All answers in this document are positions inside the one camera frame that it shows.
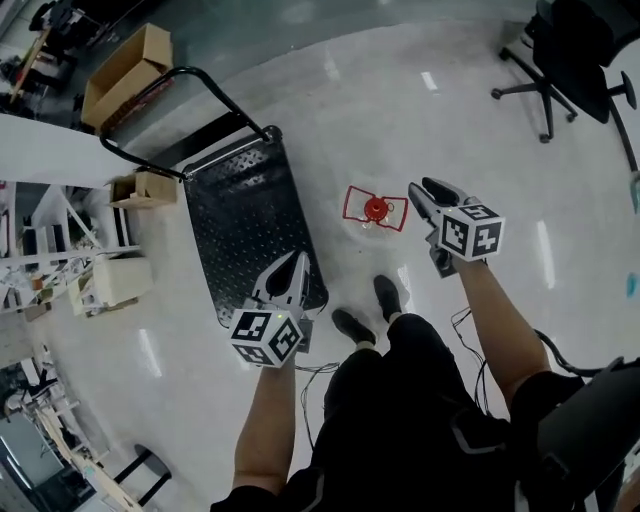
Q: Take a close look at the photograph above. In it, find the small open cardboard box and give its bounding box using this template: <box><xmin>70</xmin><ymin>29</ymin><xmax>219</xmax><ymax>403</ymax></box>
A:
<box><xmin>108</xmin><ymin>169</ymin><xmax>179</xmax><ymax>210</ymax></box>

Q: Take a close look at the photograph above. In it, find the person's left forearm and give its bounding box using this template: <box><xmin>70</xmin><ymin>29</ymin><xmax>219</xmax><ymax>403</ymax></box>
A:
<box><xmin>232</xmin><ymin>357</ymin><xmax>297</xmax><ymax>494</ymax></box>

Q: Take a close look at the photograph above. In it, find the person's left black shoe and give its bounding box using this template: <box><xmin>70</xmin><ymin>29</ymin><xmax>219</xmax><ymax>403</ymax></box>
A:
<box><xmin>331</xmin><ymin>308</ymin><xmax>377</xmax><ymax>346</ymax></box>

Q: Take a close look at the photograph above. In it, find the thick black cable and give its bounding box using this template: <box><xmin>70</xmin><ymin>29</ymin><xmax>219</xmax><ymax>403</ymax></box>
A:
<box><xmin>534</xmin><ymin>329</ymin><xmax>601</xmax><ymax>377</ymax></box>

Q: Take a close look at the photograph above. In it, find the black mesh office chair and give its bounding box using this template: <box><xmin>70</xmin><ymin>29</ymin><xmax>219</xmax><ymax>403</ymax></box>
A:
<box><xmin>490</xmin><ymin>0</ymin><xmax>640</xmax><ymax>174</ymax></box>

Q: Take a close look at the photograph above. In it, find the person's right forearm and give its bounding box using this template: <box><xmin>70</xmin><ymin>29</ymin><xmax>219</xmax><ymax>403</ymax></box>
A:
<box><xmin>452</xmin><ymin>257</ymin><xmax>552</xmax><ymax>416</ymax></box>

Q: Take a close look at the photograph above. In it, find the thin black left gripper cable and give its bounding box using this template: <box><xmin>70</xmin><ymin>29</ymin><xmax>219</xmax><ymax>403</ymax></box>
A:
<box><xmin>294</xmin><ymin>362</ymin><xmax>341</xmax><ymax>451</ymax></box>

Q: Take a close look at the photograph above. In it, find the thin black right gripper cable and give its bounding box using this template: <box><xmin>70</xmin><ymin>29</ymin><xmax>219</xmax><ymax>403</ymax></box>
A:
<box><xmin>449</xmin><ymin>307</ymin><xmax>501</xmax><ymax>416</ymax></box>

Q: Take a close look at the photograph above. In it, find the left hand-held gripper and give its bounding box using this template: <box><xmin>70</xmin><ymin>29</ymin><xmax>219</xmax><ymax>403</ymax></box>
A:
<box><xmin>229</xmin><ymin>250</ymin><xmax>315</xmax><ymax>370</ymax></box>

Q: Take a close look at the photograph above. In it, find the person's right black shoe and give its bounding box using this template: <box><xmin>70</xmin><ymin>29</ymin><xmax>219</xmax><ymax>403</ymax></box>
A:
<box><xmin>373</xmin><ymin>274</ymin><xmax>404</xmax><ymax>321</ymax></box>

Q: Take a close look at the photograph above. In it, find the large open cardboard box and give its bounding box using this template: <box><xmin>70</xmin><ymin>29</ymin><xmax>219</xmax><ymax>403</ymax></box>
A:
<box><xmin>80</xmin><ymin>23</ymin><xmax>175</xmax><ymax>134</ymax></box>

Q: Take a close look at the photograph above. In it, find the person's black shoe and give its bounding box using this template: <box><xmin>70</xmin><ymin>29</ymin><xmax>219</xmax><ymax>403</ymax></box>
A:
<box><xmin>373</xmin><ymin>274</ymin><xmax>404</xmax><ymax>321</ymax></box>
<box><xmin>331</xmin><ymin>308</ymin><xmax>377</xmax><ymax>346</ymax></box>

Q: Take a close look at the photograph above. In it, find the clear water jug red cap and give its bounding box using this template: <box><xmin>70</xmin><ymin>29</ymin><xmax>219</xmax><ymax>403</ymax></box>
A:
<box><xmin>341</xmin><ymin>184</ymin><xmax>410</xmax><ymax>249</ymax></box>

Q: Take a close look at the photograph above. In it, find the black platform cart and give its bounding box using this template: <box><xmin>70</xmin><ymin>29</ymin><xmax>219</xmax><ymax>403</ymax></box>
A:
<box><xmin>98</xmin><ymin>66</ymin><xmax>330</xmax><ymax>331</ymax></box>

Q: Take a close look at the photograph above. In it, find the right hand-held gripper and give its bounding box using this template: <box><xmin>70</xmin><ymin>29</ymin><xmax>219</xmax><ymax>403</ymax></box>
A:
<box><xmin>407</xmin><ymin>176</ymin><xmax>507</xmax><ymax>279</ymax></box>

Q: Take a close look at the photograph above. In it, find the cream plastic appliance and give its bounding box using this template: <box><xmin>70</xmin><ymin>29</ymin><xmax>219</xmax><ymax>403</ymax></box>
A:
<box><xmin>92</xmin><ymin>254</ymin><xmax>154</xmax><ymax>307</ymax></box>

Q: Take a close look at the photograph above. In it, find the white metal shelf rack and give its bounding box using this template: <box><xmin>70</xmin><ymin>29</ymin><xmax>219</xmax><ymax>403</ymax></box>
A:
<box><xmin>0</xmin><ymin>179</ymin><xmax>146</xmax><ymax>314</ymax></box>

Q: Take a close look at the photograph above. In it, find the person's black clothed body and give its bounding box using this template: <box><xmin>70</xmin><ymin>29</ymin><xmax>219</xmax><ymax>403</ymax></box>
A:
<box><xmin>209</xmin><ymin>312</ymin><xmax>591</xmax><ymax>512</ymax></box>

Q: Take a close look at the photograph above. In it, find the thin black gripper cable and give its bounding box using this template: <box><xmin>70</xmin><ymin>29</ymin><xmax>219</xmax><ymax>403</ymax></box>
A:
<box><xmin>294</xmin><ymin>362</ymin><xmax>341</xmax><ymax>451</ymax></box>
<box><xmin>449</xmin><ymin>307</ymin><xmax>501</xmax><ymax>416</ymax></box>

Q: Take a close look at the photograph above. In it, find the dark grey worn equipment pack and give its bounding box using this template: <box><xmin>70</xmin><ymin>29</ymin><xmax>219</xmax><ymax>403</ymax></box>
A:
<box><xmin>537</xmin><ymin>355</ymin><xmax>640</xmax><ymax>512</ymax></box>

